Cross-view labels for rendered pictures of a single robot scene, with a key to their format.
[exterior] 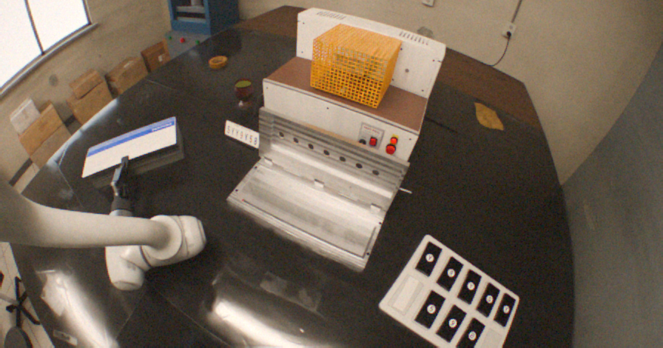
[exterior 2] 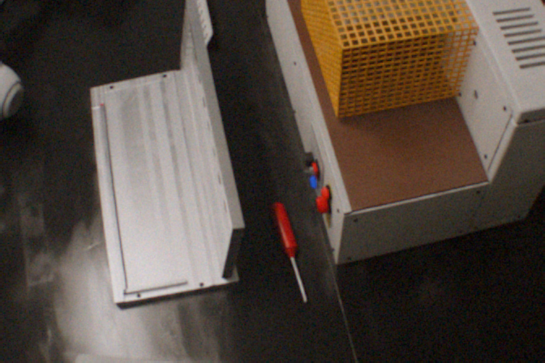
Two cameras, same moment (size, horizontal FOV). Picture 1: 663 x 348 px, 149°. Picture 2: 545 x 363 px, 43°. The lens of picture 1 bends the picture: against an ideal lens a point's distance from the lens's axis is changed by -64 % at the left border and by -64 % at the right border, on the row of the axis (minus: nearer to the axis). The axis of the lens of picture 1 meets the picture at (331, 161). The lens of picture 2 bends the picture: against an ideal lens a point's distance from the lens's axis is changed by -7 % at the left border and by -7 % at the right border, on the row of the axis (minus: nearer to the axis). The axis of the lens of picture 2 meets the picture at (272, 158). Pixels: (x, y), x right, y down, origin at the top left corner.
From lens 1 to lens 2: 0.81 m
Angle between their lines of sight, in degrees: 37
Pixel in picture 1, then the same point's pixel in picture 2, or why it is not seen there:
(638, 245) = not seen: outside the picture
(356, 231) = (163, 260)
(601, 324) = not seen: outside the picture
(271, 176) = (166, 104)
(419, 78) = (486, 127)
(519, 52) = not seen: outside the picture
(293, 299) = (27, 254)
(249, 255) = (45, 172)
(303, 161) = (194, 114)
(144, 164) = not seen: outside the picture
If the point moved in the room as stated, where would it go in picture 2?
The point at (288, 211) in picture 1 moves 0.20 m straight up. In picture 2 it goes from (130, 162) to (106, 97)
